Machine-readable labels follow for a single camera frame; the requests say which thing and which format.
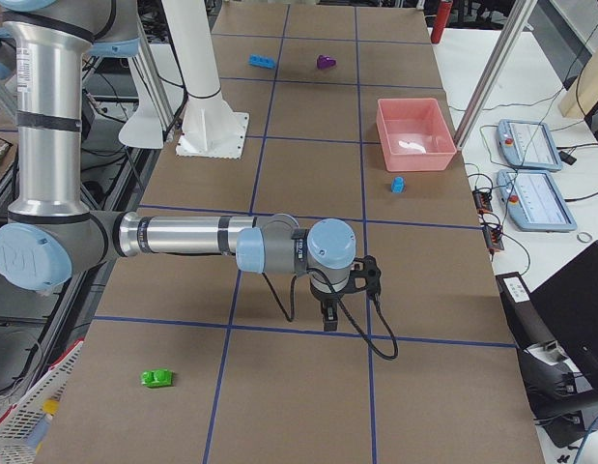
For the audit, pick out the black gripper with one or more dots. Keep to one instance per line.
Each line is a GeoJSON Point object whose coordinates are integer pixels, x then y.
{"type": "Point", "coordinates": [327, 295]}

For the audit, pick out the teach pendant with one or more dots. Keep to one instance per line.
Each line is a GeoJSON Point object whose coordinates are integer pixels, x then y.
{"type": "Point", "coordinates": [529, 145]}
{"type": "Point", "coordinates": [532, 200]}

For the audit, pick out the black laptop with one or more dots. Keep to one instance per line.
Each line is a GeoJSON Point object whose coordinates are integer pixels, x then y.
{"type": "Point", "coordinates": [555, 328]}

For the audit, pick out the small blue toy block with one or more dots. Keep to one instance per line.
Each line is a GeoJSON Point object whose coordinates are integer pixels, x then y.
{"type": "Point", "coordinates": [397, 184]}

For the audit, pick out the long blue toy block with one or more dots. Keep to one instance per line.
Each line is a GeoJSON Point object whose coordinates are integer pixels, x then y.
{"type": "Point", "coordinates": [261, 61]}

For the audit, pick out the purple toy block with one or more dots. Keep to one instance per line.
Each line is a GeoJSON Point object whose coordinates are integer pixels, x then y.
{"type": "Point", "coordinates": [325, 62]}

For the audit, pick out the aluminium frame post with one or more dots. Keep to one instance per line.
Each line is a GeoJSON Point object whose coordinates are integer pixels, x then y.
{"type": "Point", "coordinates": [507, 39]}

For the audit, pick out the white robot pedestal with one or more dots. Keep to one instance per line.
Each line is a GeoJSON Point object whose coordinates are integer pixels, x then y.
{"type": "Point", "coordinates": [210, 128]}

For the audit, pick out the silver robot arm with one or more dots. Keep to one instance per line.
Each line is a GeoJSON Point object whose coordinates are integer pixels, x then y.
{"type": "Point", "coordinates": [51, 235]}

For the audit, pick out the near teach pendant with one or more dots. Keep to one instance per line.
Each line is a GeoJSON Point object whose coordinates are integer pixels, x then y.
{"type": "Point", "coordinates": [532, 200]}

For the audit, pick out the white wire basket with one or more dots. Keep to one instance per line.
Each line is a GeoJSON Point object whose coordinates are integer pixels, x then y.
{"type": "Point", "coordinates": [24, 425]}

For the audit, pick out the pink plastic box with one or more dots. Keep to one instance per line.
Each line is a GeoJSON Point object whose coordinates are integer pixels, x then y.
{"type": "Point", "coordinates": [414, 135]}

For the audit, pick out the red bottle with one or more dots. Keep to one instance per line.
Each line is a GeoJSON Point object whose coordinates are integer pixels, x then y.
{"type": "Point", "coordinates": [441, 20]}

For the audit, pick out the far teach pendant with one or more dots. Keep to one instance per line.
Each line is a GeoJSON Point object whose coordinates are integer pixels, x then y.
{"type": "Point", "coordinates": [529, 145]}

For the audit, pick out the green toy block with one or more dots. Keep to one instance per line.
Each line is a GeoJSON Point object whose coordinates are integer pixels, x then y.
{"type": "Point", "coordinates": [157, 378]}

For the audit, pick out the orange black USB hub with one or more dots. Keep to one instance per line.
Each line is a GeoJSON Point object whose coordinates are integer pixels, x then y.
{"type": "Point", "coordinates": [482, 200]}

